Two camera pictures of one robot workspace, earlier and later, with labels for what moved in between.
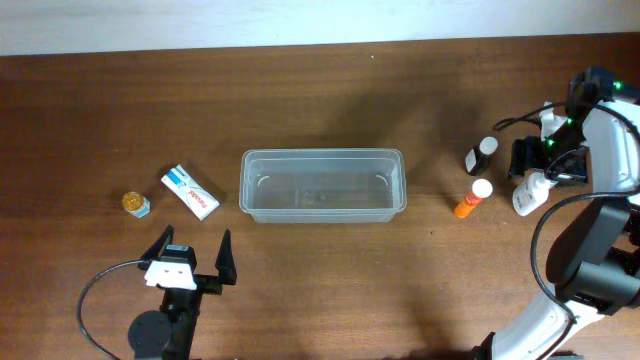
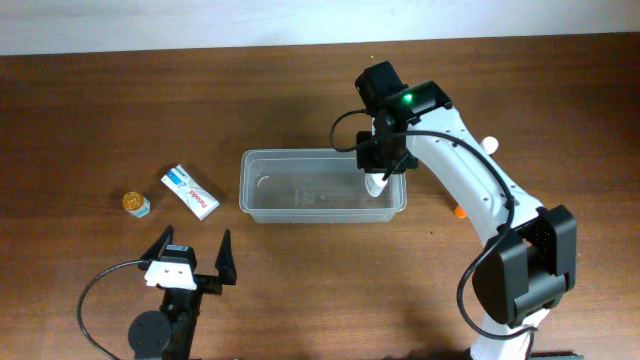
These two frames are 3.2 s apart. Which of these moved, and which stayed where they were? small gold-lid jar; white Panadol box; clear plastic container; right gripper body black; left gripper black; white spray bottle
Moved: right gripper body black; white spray bottle
Stayed: white Panadol box; small gold-lid jar; clear plastic container; left gripper black
